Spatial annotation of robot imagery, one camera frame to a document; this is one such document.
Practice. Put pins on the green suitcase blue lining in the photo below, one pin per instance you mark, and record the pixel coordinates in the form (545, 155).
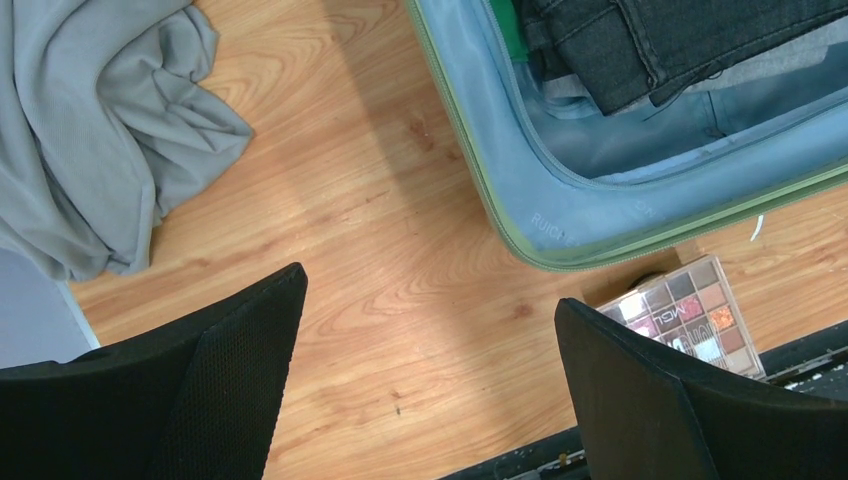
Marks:
(569, 189)

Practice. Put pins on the grey cloth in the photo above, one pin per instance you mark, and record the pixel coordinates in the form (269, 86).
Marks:
(796, 55)

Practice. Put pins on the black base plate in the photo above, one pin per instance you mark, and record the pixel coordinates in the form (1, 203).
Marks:
(815, 364)

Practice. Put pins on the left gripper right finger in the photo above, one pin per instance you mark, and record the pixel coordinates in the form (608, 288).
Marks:
(648, 411)

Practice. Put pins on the eyeshadow palette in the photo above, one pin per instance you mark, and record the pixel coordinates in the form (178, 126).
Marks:
(692, 310)

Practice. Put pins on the crumpled grey-green cloth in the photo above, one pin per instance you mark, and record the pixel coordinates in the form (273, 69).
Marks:
(105, 129)

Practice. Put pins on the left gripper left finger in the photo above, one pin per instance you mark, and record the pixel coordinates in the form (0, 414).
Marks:
(196, 398)

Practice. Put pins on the black cloth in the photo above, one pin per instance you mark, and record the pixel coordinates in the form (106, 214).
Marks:
(624, 51)

